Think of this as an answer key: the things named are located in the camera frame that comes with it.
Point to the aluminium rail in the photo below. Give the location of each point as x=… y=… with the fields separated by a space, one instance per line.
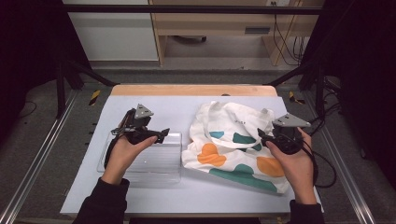
x=345 y=168
x=40 y=149

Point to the white cabinet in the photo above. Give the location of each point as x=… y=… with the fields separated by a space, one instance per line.
x=115 y=34

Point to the black metal stand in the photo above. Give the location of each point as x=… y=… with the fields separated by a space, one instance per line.
x=60 y=90
x=320 y=90

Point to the clear plastic tray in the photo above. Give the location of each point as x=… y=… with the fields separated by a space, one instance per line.
x=162 y=161

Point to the person's right hand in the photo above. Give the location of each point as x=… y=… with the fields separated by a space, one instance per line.
x=299 y=171

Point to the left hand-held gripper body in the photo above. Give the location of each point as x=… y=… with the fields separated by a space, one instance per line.
x=137 y=132

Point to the white patterned tote bag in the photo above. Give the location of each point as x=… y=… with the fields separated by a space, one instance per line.
x=230 y=124

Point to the black curtain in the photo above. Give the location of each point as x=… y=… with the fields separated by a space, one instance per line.
x=28 y=46
x=364 y=62

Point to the light wooden desk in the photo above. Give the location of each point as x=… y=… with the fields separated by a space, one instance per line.
x=211 y=21

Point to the person's left hand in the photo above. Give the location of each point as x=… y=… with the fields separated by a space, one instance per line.
x=123 y=158

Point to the white table mat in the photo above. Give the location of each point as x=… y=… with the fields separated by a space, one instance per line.
x=174 y=112

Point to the yellow black tape piece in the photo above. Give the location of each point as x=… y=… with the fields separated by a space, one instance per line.
x=94 y=97
x=294 y=98

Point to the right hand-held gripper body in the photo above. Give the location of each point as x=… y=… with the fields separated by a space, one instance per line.
x=288 y=138

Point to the black horizontal frame bar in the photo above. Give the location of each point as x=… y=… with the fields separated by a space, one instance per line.
x=186 y=9

